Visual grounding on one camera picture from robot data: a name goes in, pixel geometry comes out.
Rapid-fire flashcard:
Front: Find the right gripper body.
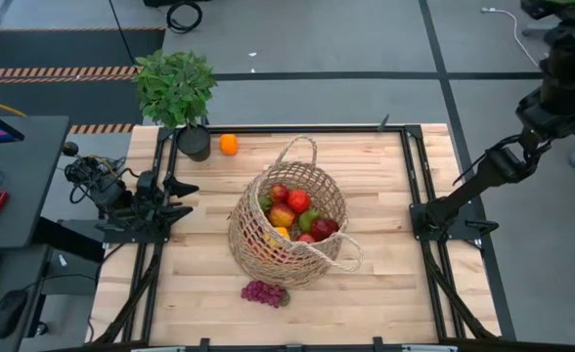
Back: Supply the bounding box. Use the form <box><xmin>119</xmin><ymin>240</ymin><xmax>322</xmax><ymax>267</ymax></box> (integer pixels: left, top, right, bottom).
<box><xmin>520</xmin><ymin>0</ymin><xmax>575</xmax><ymax>30</ymax></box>

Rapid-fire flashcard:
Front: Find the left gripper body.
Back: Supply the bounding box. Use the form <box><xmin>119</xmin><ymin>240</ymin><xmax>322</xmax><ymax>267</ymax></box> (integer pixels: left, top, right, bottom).
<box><xmin>134</xmin><ymin>169</ymin><xmax>169</xmax><ymax>224</ymax></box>

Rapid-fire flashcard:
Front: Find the woven straw basket with handles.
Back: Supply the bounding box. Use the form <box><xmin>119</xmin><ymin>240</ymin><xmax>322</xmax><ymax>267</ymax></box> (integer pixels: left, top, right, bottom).
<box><xmin>227</xmin><ymin>135</ymin><xmax>366</xmax><ymax>290</ymax></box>

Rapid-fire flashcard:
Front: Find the small red apple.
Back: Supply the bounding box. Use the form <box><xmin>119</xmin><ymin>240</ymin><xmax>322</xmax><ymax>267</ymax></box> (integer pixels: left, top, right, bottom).
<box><xmin>269</xmin><ymin>183</ymin><xmax>291</xmax><ymax>205</ymax></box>

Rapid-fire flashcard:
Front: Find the red yellow apple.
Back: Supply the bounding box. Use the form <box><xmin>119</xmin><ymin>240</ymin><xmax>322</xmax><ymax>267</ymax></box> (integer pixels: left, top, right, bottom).
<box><xmin>268</xmin><ymin>203</ymin><xmax>297</xmax><ymax>229</ymax></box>

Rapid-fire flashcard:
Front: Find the yellow bell pepper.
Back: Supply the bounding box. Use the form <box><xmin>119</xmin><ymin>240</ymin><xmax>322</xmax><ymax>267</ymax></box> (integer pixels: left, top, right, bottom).
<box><xmin>265</xmin><ymin>226</ymin><xmax>292</xmax><ymax>248</ymax></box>

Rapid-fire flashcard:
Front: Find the red orange peach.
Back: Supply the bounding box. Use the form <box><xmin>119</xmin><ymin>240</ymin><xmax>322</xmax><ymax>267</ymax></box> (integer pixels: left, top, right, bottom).
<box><xmin>286</xmin><ymin>189</ymin><xmax>313</xmax><ymax>214</ymax></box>

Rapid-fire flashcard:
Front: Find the green pear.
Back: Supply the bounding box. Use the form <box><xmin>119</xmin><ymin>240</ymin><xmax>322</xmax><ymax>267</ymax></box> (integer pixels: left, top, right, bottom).
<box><xmin>296</xmin><ymin>208</ymin><xmax>322</xmax><ymax>234</ymax></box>

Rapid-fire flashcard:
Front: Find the orange tangerine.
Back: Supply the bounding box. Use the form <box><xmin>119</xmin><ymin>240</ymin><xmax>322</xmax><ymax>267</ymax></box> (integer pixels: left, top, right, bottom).
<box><xmin>219</xmin><ymin>133</ymin><xmax>240</xmax><ymax>156</ymax></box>

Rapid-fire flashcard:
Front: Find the green plant in black pot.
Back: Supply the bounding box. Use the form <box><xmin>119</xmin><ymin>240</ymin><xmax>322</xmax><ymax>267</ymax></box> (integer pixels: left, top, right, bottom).
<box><xmin>133</xmin><ymin>48</ymin><xmax>219</xmax><ymax>162</ymax></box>

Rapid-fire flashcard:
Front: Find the purple grape bunch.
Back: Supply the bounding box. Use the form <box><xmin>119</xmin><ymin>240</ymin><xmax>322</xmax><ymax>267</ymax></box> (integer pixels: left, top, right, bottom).
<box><xmin>241</xmin><ymin>280</ymin><xmax>291</xmax><ymax>309</ymax></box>

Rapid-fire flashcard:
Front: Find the black side desk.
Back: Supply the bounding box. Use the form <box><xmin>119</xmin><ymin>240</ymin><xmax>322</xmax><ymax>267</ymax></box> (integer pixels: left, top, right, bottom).
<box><xmin>0</xmin><ymin>114</ymin><xmax>71</xmax><ymax>352</ymax></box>

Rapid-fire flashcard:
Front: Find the black mat hazard striped edge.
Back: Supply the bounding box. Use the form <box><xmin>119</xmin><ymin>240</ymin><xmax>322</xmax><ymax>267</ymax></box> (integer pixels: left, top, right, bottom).
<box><xmin>0</xmin><ymin>26</ymin><xmax>167</xmax><ymax>136</ymax></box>

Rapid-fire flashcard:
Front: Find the black computer mouse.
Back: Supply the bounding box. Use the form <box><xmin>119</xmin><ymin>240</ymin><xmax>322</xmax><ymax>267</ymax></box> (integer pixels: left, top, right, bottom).
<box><xmin>0</xmin><ymin>287</ymin><xmax>28</xmax><ymax>340</ymax></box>

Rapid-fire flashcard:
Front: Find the white cable with plug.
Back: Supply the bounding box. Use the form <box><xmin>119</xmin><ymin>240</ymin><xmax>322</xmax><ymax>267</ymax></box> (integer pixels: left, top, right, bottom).
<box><xmin>480</xmin><ymin>6</ymin><xmax>543</xmax><ymax>67</ymax></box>

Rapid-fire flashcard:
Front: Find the black aluminium rig frame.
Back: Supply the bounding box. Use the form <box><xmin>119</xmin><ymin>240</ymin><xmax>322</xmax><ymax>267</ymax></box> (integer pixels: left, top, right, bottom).
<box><xmin>89</xmin><ymin>124</ymin><xmax>502</xmax><ymax>352</ymax></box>

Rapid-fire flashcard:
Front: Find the coiled black cable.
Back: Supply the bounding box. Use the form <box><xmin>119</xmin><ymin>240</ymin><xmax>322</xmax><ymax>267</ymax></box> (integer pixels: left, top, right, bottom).
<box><xmin>165</xmin><ymin>1</ymin><xmax>204</xmax><ymax>34</ymax></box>

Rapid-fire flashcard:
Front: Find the thin black floor cable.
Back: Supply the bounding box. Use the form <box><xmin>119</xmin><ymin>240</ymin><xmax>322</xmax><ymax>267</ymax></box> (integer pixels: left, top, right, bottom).
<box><xmin>107</xmin><ymin>0</ymin><xmax>136</xmax><ymax>64</ymax></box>

